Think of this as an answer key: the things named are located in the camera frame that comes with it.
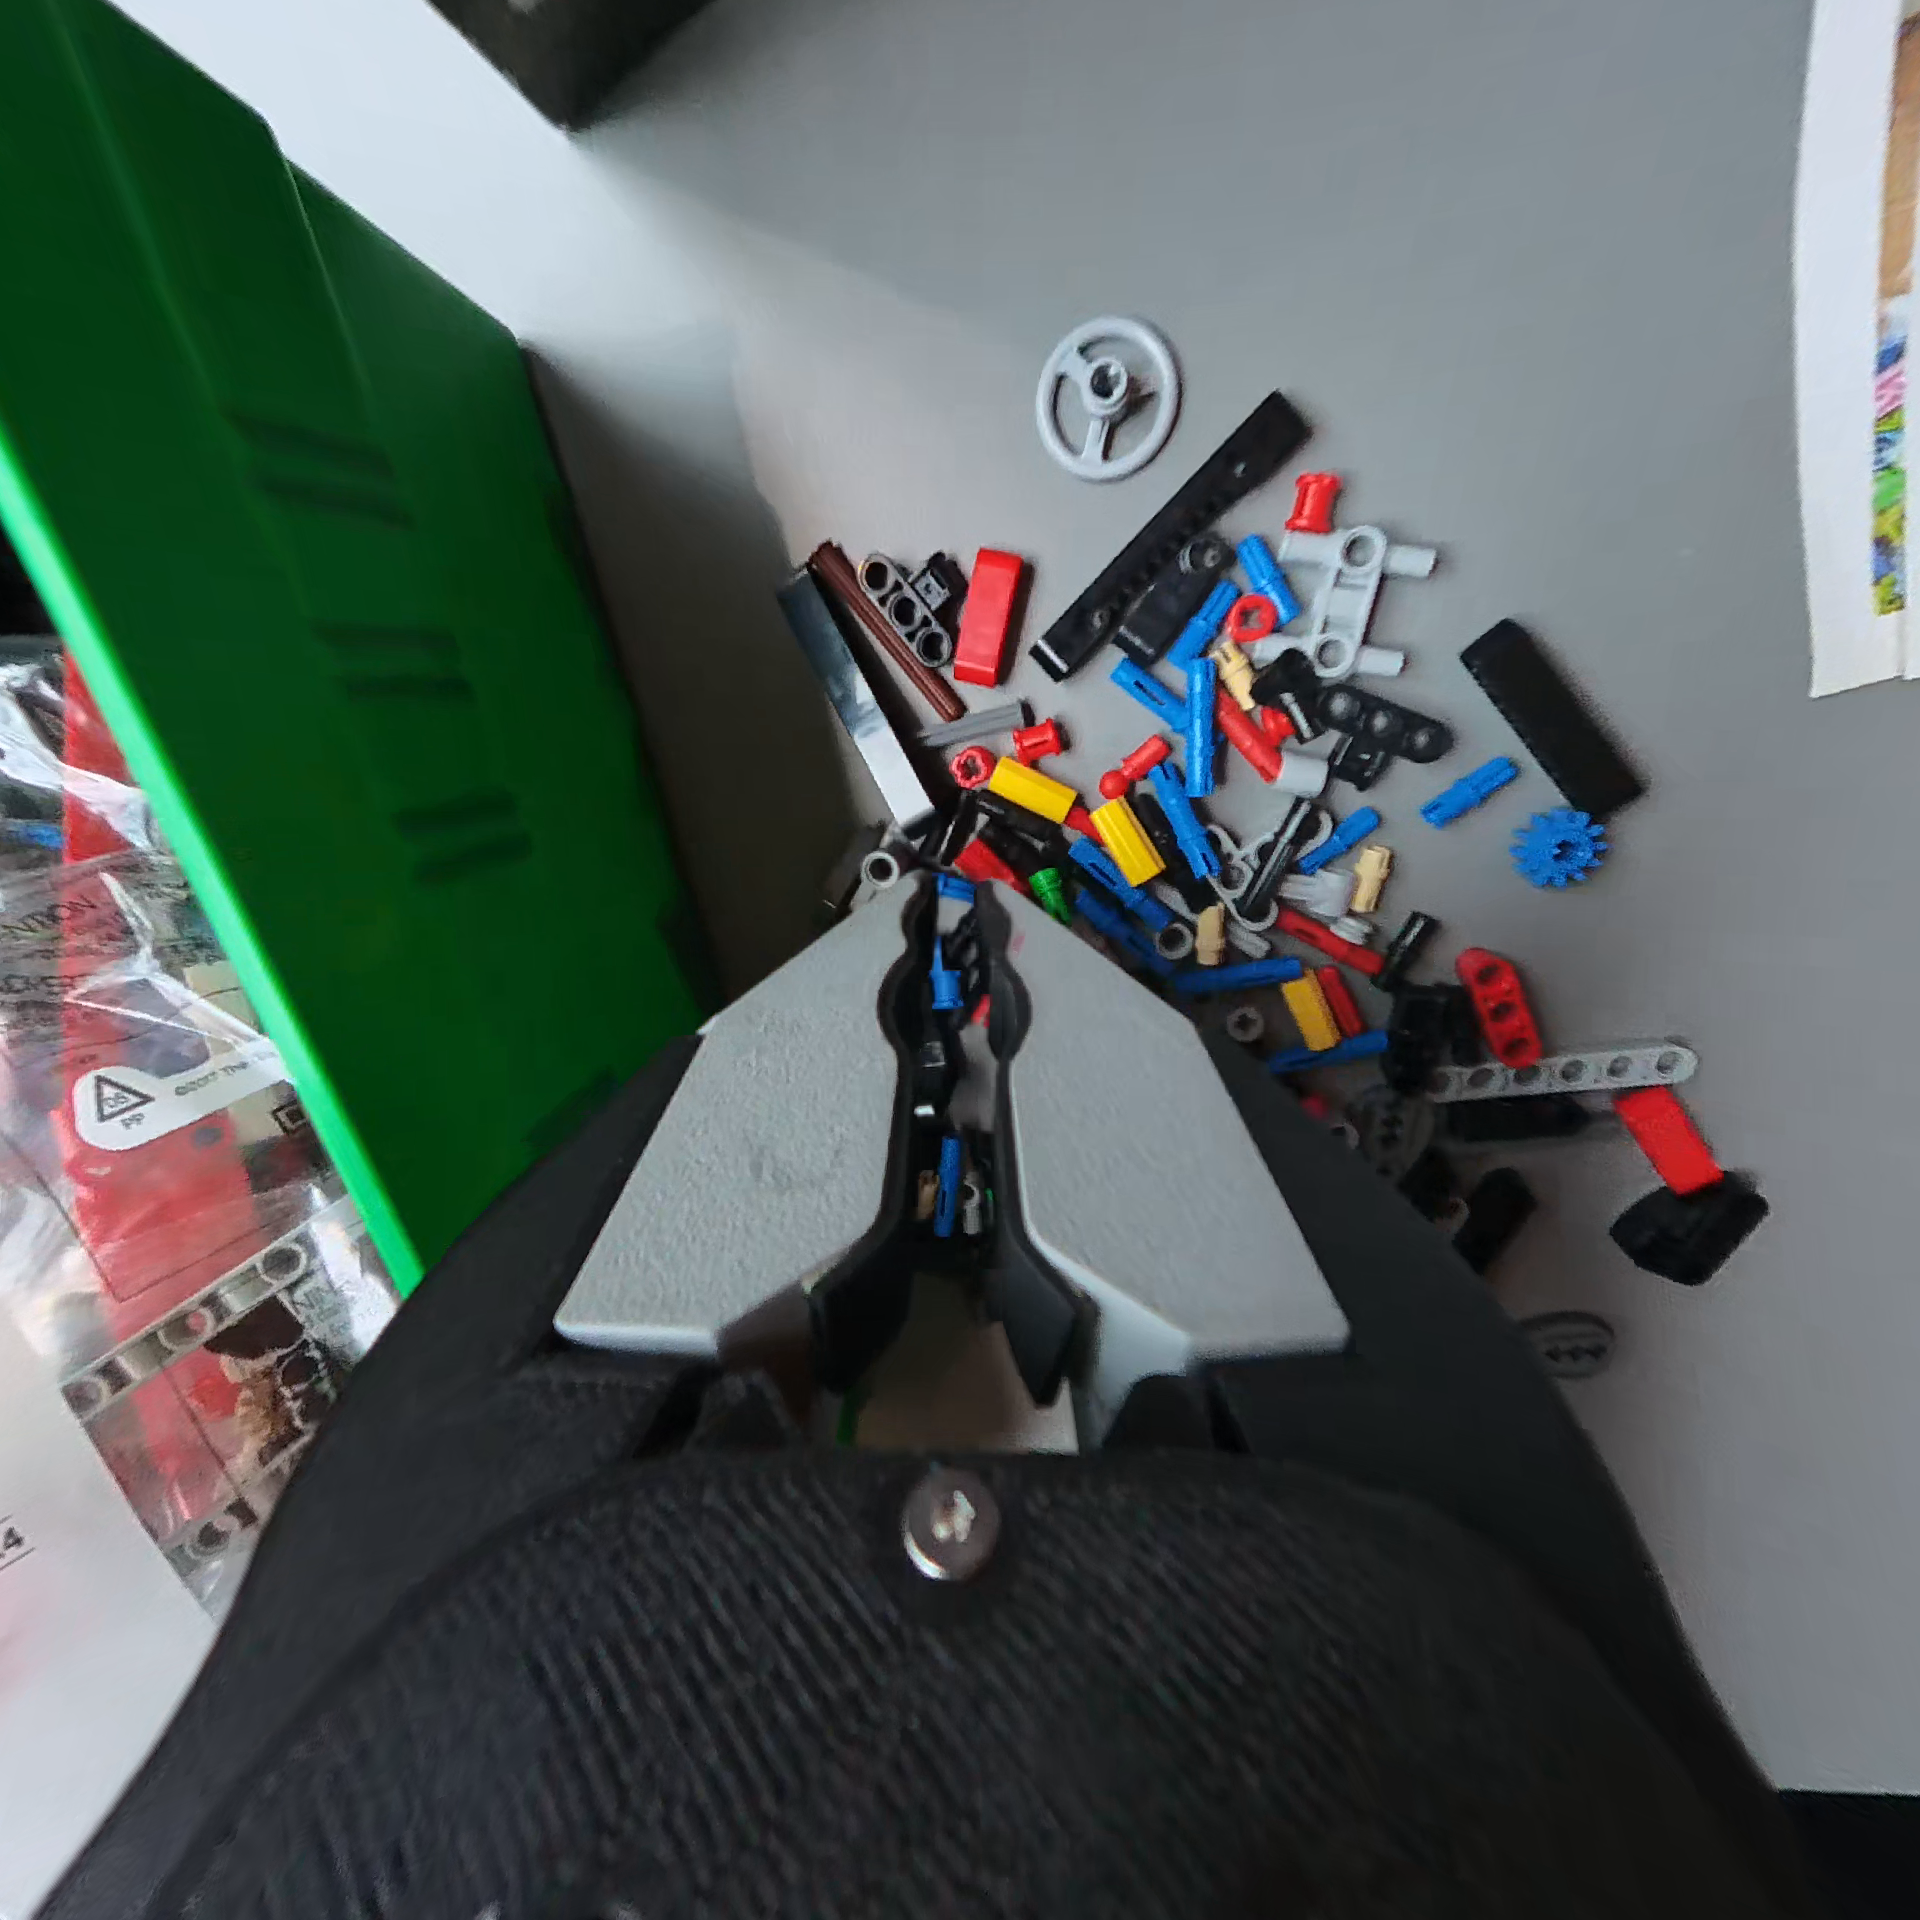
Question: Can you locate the lego instruction booklet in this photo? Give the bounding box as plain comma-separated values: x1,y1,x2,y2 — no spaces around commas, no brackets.
1793,0,1920,699

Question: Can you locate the clear plastic bag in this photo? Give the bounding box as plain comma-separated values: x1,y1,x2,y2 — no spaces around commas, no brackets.
0,638,408,1623

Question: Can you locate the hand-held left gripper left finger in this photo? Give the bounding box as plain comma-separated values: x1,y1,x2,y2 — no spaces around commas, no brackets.
551,874,935,1396

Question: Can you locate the pile of lego pieces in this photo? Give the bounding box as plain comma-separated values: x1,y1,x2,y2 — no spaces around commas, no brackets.
773,310,1772,1374

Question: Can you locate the green plastic bin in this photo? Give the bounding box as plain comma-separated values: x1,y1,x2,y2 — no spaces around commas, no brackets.
0,0,714,1299

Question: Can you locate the lego set cardboard box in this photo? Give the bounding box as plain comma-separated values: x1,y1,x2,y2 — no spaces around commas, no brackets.
427,0,714,129

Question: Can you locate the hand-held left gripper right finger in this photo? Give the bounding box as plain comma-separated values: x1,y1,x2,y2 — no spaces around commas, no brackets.
976,882,1355,1414

